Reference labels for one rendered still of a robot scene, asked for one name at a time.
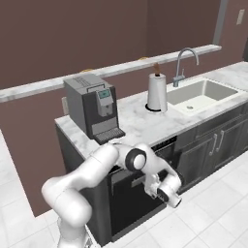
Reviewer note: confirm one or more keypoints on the dark grey cupboard door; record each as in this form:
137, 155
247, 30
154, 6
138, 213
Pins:
232, 140
193, 161

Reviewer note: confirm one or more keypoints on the grey coffee machine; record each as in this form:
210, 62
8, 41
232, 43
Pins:
90, 106

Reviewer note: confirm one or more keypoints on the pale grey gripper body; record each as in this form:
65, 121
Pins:
175, 201

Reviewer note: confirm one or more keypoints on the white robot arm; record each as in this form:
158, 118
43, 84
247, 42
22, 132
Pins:
80, 176

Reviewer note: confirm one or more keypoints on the yellow item behind ledge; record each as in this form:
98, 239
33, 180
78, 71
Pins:
86, 70
143, 58

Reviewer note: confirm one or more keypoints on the black dishwasher door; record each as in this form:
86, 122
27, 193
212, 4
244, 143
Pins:
129, 206

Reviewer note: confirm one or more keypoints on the beige wall socket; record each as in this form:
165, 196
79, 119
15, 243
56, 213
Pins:
240, 16
65, 105

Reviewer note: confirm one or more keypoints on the white sink basin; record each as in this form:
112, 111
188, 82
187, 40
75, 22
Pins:
201, 93

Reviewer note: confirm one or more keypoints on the white paper towel roll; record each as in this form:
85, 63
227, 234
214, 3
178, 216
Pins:
157, 92

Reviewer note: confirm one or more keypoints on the grey curved tap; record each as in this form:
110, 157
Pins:
179, 61

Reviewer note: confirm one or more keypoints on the dark grey drawer front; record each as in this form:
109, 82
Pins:
219, 121

